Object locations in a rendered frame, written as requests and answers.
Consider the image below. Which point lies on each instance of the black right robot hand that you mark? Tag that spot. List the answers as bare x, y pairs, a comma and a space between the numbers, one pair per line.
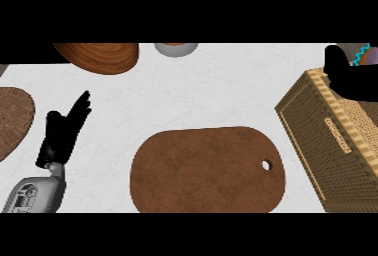
351, 81

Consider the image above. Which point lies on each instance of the round wooden bowl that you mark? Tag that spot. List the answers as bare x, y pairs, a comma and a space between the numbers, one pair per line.
100, 56

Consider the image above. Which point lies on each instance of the brown cutting board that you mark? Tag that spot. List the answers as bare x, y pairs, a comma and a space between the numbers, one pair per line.
206, 170

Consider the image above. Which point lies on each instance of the grey cup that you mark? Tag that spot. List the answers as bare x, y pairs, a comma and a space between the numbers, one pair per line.
175, 50

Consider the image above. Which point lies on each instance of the tan wicker basket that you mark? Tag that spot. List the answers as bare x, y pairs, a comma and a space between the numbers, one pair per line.
333, 153

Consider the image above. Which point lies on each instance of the cupcake with cyan wrapper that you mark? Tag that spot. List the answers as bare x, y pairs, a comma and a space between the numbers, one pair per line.
367, 56

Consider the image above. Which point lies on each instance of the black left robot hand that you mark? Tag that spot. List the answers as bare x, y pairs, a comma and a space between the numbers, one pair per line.
60, 136

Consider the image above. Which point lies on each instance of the black appliance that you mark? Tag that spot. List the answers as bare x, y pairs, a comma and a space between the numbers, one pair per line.
29, 52

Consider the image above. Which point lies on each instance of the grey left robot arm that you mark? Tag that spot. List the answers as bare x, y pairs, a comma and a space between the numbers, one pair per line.
36, 195

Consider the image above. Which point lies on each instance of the brown round placemat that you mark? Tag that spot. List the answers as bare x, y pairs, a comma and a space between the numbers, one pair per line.
13, 123

